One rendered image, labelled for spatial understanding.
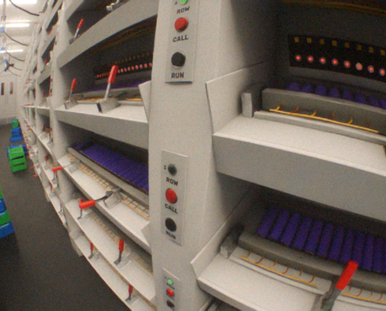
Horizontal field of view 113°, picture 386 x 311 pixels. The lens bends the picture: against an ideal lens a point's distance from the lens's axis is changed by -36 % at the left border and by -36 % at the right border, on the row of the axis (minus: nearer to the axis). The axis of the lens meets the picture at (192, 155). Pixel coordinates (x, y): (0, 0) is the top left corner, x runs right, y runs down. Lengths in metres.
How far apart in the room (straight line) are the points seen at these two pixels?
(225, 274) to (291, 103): 0.24
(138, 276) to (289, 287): 0.38
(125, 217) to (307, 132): 0.34
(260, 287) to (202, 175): 0.17
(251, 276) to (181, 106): 0.24
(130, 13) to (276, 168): 0.31
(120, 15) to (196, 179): 0.31
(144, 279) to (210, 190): 0.37
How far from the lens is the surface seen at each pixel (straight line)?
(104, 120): 0.37
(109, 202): 0.44
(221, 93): 0.19
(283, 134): 0.19
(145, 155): 0.53
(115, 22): 0.40
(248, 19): 0.28
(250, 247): 0.30
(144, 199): 0.39
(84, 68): 0.86
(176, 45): 0.23
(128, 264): 0.57
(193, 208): 0.23
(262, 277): 0.29
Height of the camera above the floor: 0.74
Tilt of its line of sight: 15 degrees down
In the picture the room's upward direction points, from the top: 4 degrees clockwise
